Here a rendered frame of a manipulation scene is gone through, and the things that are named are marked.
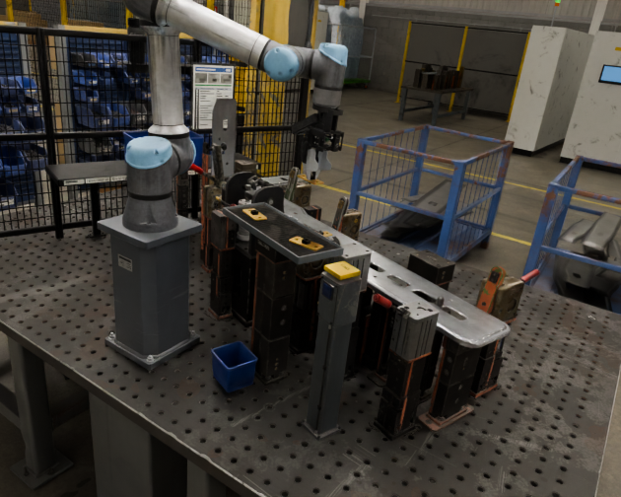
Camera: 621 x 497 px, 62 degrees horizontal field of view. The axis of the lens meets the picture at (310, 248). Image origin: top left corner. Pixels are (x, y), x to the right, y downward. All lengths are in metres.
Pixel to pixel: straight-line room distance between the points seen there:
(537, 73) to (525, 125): 0.82
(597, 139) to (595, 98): 0.63
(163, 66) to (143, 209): 0.39
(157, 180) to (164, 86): 0.27
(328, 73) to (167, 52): 0.44
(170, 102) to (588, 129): 8.36
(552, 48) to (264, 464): 8.69
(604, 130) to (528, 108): 1.18
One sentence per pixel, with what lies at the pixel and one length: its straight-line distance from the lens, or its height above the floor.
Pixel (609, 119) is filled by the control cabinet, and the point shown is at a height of 0.78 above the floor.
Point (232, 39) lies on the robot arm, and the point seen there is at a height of 1.61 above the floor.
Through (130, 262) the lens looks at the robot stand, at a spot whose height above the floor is 1.01.
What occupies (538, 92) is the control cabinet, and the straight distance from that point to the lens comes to 9.50.
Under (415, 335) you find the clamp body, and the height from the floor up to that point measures 1.01.
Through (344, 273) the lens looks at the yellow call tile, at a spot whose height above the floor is 1.16.
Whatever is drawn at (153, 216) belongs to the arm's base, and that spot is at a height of 1.14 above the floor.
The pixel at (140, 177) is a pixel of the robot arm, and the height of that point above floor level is 1.25.
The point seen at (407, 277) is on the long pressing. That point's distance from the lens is 1.57.
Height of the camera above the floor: 1.65
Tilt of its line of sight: 23 degrees down
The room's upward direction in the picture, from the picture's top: 6 degrees clockwise
